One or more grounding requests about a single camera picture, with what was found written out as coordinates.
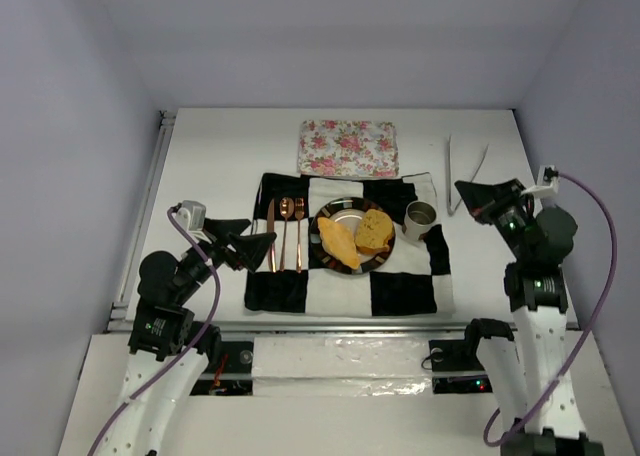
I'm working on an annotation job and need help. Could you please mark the stainless steel serving tongs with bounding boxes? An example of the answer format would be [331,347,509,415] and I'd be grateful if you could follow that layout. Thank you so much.
[445,134,489,216]

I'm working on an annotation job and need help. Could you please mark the long bread piece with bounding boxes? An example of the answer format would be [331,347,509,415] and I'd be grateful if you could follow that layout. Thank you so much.
[317,217,360,270]

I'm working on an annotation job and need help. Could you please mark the round bread piece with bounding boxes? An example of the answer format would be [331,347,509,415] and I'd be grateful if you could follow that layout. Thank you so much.
[354,209,395,255]

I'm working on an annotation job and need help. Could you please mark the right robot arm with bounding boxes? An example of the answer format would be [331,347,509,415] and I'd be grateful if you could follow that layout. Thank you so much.
[428,173,604,455]

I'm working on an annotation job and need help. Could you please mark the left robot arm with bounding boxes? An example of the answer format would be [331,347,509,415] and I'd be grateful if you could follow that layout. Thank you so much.
[88,205,276,455]

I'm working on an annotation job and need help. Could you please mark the copper knife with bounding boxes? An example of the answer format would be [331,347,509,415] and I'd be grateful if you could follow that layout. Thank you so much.
[266,198,278,273]

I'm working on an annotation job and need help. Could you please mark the copper spoon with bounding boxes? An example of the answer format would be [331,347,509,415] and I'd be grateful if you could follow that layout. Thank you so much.
[279,197,294,271]

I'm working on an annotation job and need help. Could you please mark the metal cup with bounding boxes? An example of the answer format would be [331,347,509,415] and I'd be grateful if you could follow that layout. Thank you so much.
[402,200,437,241]

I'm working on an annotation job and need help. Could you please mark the copper fork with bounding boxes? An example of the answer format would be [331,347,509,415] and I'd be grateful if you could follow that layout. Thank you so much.
[294,197,304,273]

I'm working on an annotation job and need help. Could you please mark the black white checkered cloth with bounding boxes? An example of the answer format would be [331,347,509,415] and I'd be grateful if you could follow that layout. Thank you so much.
[244,173,455,318]

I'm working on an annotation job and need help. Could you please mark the dark rimmed ceramic plate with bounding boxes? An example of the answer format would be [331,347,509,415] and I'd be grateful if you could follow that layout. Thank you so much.
[309,197,396,275]

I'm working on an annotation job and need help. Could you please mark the floral rectangular tray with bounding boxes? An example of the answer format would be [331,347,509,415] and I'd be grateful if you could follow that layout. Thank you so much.
[297,120,399,179]

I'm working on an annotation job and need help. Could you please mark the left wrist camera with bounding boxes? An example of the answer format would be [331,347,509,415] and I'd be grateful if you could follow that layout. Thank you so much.
[174,200,206,235]

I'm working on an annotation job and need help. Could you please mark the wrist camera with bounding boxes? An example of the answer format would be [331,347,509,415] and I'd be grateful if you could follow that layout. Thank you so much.
[521,165,559,199]
[174,200,206,235]

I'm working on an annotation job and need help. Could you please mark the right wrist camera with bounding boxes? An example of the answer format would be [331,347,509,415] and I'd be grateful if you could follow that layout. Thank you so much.
[521,165,559,199]

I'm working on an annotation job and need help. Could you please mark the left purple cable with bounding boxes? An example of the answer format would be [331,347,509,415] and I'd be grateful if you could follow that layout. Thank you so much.
[89,205,224,456]

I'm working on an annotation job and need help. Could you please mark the aluminium front rail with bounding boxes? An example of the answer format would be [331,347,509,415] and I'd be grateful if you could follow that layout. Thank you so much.
[167,320,576,382]

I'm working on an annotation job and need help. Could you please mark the aluminium rail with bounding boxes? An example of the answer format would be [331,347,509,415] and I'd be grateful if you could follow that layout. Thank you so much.
[104,110,177,333]
[167,320,576,382]

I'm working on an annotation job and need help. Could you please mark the aluminium left rail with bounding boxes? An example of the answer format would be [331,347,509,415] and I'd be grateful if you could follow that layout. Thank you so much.
[104,110,177,333]

